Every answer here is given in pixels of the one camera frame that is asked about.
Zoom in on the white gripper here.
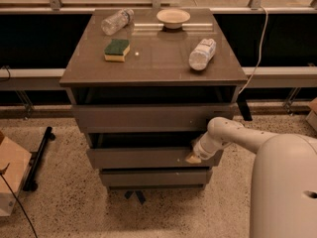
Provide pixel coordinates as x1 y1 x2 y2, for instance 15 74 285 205
185 133 224 164

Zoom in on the grey drawer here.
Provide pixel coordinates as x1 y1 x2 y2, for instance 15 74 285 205
86 132 224 170
72 104 233 133
100 167 212 189

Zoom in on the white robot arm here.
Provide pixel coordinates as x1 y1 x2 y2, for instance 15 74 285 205
186 117 317 238

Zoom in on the grey top drawer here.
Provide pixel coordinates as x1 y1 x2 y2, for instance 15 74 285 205
72 104 233 133

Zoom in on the grey drawer cabinet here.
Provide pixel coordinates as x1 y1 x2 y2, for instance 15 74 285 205
59 7 249 196

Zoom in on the grey bottom drawer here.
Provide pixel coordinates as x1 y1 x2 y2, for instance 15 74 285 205
100 167 212 189

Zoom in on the white labelled plastic bottle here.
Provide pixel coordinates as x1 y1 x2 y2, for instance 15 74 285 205
189 39 217 70

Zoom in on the green yellow sponge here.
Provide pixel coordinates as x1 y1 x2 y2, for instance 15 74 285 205
104 39 130 62

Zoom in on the white ceramic bowl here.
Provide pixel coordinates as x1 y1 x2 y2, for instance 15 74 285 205
157 9 190 29

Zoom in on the clear plastic bottle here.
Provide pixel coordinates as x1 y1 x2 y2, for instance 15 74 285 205
101 8 134 36

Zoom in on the cardboard box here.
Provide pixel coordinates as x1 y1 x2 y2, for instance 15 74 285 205
0 132 32 216

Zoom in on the black cabinet foot bracket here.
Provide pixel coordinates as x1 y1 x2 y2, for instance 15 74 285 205
124 190 146 204

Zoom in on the white power cable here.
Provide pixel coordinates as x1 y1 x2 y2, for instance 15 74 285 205
238 5 269 95

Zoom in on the black cable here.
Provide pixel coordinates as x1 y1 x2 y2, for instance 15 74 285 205
0 174 38 238

